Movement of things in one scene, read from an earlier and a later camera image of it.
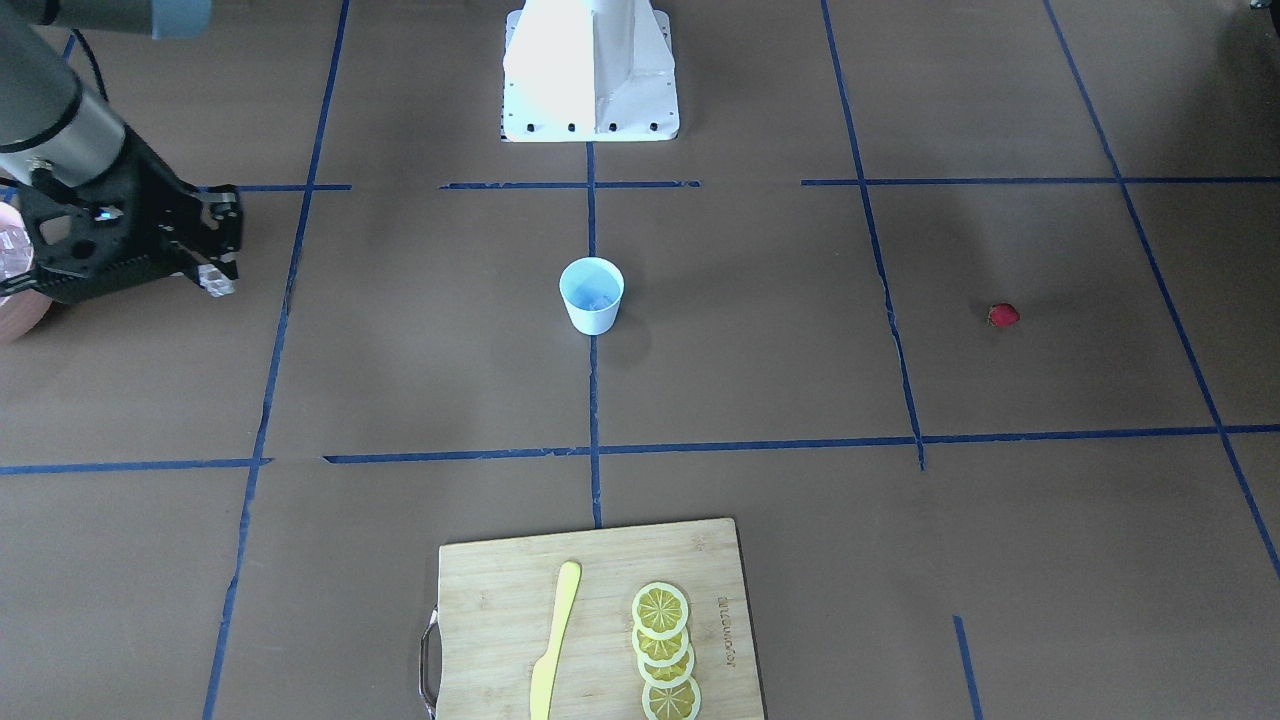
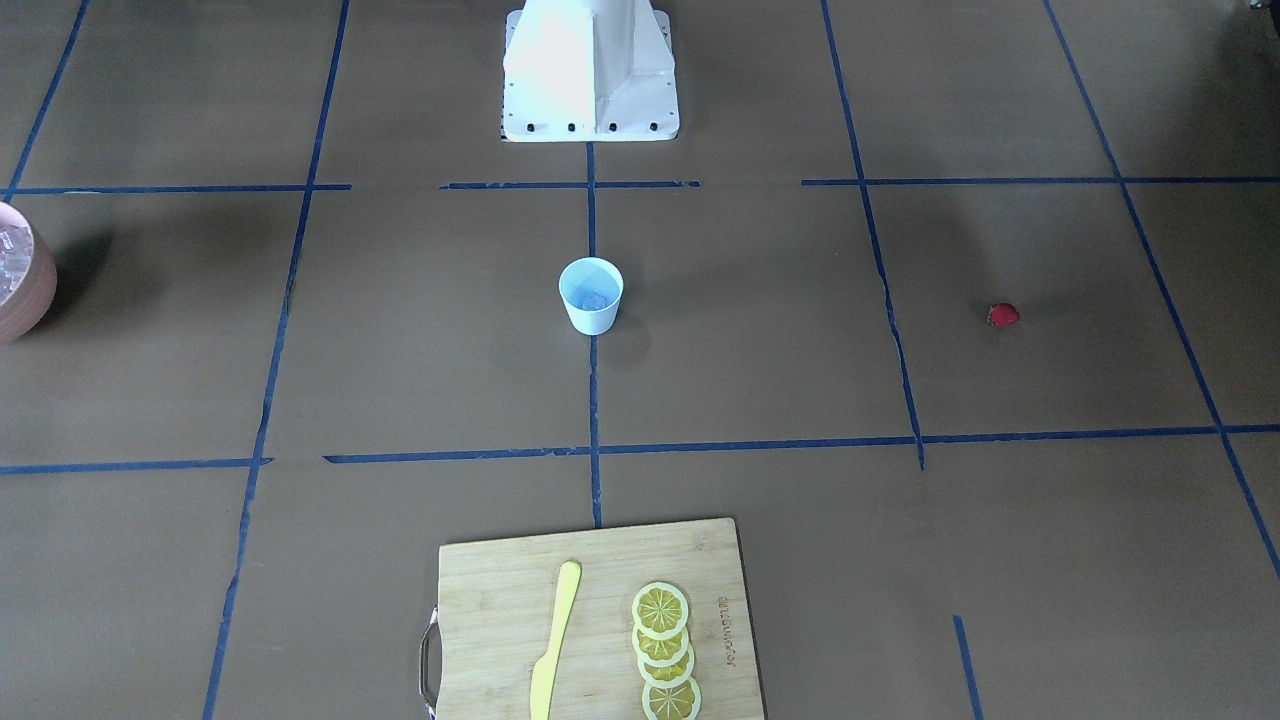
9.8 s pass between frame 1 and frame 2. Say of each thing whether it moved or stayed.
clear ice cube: moved
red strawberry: stayed
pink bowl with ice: stayed
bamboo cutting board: stayed
